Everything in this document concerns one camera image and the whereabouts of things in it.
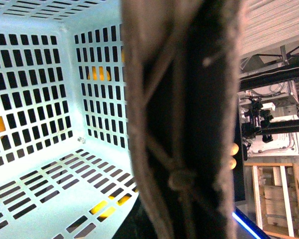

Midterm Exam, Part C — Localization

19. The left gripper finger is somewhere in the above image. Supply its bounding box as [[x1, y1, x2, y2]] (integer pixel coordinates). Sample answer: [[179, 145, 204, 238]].
[[121, 0, 247, 239]]

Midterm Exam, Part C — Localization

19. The light blue plastic basket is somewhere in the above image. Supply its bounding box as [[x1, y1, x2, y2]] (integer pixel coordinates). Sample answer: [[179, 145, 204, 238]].
[[0, 0, 138, 239]]

